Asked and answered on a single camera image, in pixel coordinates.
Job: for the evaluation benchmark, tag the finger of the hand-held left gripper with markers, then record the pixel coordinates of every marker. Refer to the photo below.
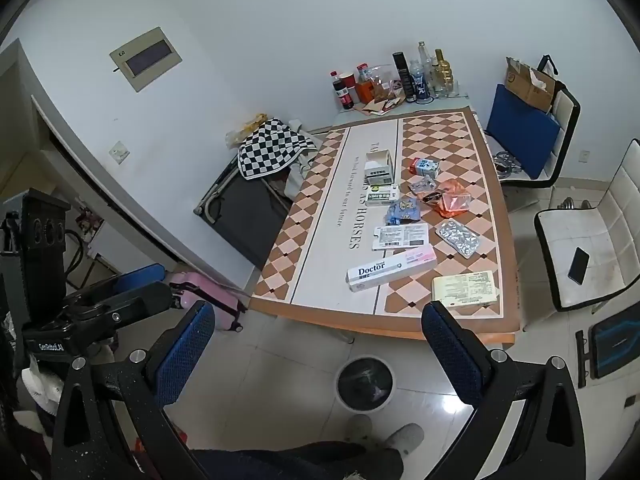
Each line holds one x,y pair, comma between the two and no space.
135,307
142,274

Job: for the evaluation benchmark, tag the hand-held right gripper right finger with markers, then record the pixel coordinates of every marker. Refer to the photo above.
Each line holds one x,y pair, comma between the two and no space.
447,350

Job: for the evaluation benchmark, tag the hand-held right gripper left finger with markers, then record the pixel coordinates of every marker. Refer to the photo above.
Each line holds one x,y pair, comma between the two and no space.
187,350

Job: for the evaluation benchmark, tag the white round trash bin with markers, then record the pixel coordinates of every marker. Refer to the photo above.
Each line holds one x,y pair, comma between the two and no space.
365,385

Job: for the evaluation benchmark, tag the long white pink toothpaste box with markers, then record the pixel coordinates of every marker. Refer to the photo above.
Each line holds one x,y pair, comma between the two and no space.
385,270

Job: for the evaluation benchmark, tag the white barcode medicine box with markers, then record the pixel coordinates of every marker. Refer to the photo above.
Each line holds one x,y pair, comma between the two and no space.
400,236

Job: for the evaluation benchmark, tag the orange plastic wrapper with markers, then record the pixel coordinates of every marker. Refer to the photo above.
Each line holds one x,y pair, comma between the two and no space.
454,202

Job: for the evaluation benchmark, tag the small milk carton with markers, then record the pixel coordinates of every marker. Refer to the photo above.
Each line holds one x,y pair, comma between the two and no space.
425,166

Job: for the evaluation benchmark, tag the pink suitcase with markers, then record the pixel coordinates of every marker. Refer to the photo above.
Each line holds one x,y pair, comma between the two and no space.
210,292

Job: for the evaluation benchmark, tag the cream yellow flat box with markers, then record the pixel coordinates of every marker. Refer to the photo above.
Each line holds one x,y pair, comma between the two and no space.
465,290

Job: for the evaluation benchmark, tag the grey fluffy slipper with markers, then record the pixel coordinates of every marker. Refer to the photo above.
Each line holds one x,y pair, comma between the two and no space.
402,437
360,427

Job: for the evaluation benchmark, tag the silver blister pack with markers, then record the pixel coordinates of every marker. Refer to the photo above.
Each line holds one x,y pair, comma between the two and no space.
457,237

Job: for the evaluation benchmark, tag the blue snack packet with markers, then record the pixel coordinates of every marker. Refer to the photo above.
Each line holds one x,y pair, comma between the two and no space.
402,211

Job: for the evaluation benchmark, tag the table with checkered pattern top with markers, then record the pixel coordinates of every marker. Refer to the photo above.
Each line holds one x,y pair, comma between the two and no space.
320,260

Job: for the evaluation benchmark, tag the black smartphone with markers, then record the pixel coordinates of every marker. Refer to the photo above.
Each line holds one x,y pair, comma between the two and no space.
578,265

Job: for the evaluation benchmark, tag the person's dark fleece pants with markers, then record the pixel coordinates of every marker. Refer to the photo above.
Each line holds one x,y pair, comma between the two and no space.
300,462

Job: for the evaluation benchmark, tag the black blue exercise board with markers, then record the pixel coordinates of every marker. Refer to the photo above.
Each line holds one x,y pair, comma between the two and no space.
615,342

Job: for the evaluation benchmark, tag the green white medicine box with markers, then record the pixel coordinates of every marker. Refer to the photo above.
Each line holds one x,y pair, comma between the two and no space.
382,195

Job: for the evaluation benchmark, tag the black white checkered cloth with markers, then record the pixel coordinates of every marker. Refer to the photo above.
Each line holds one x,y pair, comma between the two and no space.
270,152

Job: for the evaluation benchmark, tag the yellow plastic bag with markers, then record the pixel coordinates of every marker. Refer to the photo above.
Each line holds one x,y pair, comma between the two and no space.
249,127

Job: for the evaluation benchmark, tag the black white chair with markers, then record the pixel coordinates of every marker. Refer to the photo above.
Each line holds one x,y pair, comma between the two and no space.
600,240
567,115

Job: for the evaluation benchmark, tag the grey white garment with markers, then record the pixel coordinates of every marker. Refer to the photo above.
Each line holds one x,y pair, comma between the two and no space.
300,170

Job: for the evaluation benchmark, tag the round metal object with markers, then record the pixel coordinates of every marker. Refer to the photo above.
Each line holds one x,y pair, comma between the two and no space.
567,204

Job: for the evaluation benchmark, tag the open white carton box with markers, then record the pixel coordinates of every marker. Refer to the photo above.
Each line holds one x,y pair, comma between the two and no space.
378,170

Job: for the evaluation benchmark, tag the metal rings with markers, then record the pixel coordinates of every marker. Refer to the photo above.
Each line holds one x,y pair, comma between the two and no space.
505,165

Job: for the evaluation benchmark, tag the blue seat cushion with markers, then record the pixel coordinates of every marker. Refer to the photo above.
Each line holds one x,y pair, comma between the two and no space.
520,130

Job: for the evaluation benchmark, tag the brown cardboard scraps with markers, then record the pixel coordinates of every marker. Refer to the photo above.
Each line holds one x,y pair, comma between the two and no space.
380,106

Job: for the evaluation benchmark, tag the black white printed bottle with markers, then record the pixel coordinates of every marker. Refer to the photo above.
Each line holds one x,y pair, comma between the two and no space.
417,85

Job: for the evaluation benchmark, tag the cola bottle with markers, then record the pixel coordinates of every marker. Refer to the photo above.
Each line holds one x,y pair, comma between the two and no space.
344,95

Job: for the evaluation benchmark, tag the orange box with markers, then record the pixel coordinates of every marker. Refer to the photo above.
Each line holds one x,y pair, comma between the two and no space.
365,92

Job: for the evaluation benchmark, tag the open cardboard box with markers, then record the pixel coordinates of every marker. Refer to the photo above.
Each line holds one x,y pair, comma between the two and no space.
527,85

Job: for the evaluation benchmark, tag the gold glass bottle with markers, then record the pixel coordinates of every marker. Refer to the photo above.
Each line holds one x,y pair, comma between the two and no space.
442,72

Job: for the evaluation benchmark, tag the tall black can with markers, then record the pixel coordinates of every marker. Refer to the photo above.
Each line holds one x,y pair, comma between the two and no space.
401,72

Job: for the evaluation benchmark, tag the clear glass bottle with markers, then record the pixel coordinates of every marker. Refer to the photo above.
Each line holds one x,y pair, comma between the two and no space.
424,60

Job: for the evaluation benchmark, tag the white wall socket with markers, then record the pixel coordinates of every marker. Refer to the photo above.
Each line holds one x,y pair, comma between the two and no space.
584,155
120,152

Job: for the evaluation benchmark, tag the beige wall electrical panel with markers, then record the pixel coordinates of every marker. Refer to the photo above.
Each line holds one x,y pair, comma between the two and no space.
145,57

